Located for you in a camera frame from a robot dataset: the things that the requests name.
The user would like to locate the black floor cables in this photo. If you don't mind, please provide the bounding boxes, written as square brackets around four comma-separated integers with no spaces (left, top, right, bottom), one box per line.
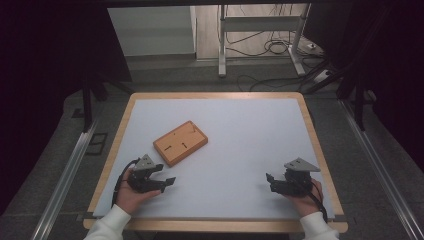
[225,30,331,93]

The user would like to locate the white panel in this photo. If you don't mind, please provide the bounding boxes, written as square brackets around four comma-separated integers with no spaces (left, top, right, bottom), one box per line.
[107,5,198,58]

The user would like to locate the person's left hand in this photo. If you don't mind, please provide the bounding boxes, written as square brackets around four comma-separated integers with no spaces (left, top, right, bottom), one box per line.
[115,169,162,215]

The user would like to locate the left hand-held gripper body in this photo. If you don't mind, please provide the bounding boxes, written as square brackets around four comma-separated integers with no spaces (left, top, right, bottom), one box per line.
[127,153,164,194]

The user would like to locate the wooden table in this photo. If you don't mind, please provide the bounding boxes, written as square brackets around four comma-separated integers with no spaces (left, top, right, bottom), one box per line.
[83,92,349,234]

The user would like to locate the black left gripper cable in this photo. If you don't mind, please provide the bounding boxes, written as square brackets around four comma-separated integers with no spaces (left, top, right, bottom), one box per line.
[111,158,140,208]

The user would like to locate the wooden picture frame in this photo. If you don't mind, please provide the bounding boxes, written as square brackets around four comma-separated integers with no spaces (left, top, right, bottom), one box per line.
[152,120,209,168]

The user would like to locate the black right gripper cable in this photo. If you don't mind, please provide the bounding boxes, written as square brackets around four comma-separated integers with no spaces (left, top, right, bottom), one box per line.
[308,179,329,224]

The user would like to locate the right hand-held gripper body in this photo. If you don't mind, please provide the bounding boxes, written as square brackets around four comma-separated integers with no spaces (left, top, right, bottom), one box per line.
[280,157,322,198]

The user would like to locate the white metal desk frame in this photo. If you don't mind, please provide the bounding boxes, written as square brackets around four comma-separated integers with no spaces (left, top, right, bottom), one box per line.
[217,3,312,79]

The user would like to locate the black metal stand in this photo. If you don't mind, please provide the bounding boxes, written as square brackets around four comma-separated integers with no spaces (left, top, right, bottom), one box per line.
[335,59,368,132]
[81,74,134,133]

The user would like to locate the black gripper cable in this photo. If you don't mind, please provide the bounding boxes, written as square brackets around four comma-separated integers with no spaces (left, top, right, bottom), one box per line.
[111,158,140,208]
[308,179,329,224]

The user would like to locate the metal floor rail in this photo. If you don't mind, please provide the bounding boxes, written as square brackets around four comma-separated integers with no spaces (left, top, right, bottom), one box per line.
[339,99,424,240]
[31,124,98,240]

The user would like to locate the white table mat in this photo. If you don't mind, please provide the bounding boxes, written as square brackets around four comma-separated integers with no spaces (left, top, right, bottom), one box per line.
[93,98,336,220]

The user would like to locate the dark curtain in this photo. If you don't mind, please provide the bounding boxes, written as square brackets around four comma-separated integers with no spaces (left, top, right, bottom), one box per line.
[304,0,424,173]
[0,0,133,216]

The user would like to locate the person's right hand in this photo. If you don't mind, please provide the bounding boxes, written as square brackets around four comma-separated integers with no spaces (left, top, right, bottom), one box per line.
[283,178,324,218]

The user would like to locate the white power strip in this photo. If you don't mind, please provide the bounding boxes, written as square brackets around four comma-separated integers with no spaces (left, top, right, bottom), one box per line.
[313,69,334,84]

